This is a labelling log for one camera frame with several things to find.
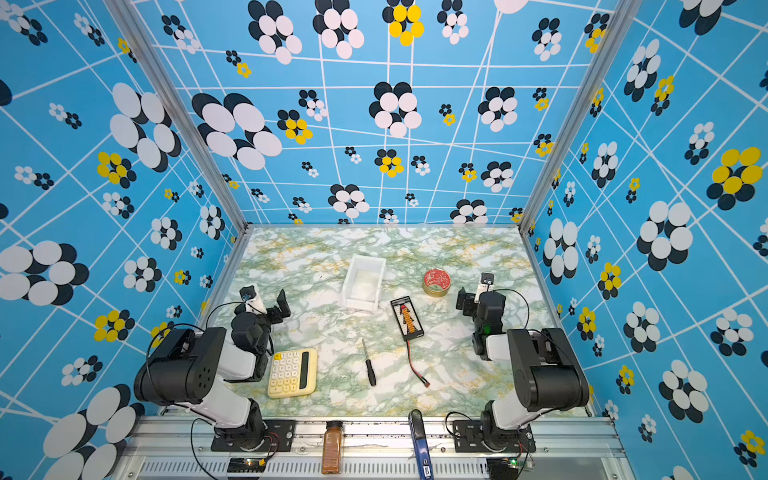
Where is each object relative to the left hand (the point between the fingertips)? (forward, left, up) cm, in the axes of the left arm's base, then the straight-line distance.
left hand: (269, 292), depth 90 cm
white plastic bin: (+10, -27, -8) cm, 30 cm away
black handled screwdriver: (-20, -31, -9) cm, 38 cm away
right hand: (+3, -66, -2) cm, 66 cm away
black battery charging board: (-5, -42, -7) cm, 43 cm away
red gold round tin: (+8, -52, -5) cm, 53 cm away
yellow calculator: (-22, -10, -7) cm, 25 cm away
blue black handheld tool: (-34, -44, -4) cm, 55 cm away
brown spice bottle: (-39, -24, -5) cm, 46 cm away
